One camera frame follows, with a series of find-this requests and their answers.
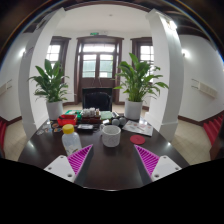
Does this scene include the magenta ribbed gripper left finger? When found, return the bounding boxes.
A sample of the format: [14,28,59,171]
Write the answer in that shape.
[43,143,95,186]

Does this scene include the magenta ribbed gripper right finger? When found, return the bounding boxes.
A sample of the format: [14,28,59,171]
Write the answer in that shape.
[133,144,183,186]

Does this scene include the clear bottle with yellow cap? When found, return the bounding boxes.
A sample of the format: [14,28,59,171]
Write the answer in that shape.
[62,124,82,155]

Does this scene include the red round coaster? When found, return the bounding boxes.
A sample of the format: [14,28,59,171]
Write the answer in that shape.
[130,135,145,145]

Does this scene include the printed white leaflet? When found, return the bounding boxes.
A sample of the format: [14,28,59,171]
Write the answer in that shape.
[123,120,153,136]

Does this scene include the black rectangular device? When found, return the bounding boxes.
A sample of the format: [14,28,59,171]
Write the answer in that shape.
[77,124,94,131]

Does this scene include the white ceramic mug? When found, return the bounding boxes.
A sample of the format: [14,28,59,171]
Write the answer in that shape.
[100,125,121,147]

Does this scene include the red plastic tray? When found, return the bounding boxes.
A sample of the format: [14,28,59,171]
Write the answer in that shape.
[57,114,77,126]

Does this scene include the grey round balls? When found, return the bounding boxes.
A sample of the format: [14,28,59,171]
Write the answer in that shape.
[112,117,126,126]

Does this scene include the tray of small jars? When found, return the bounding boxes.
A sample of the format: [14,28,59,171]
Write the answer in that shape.
[81,107,101,124]

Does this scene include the green booklet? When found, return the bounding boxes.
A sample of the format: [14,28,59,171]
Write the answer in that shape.
[101,111,112,120]

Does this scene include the black office chair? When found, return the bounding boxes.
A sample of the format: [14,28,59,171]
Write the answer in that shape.
[83,92,112,111]

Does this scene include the right potted green plant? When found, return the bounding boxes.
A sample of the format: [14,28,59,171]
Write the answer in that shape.
[116,53,168,120]

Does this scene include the potted green plant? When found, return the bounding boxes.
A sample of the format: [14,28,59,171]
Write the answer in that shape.
[30,59,68,120]
[116,53,168,120]

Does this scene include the left potted green plant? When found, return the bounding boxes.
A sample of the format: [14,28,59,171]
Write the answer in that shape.
[30,59,68,120]

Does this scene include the dark wooden double door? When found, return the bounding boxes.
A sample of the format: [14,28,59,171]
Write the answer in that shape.
[74,35,123,103]

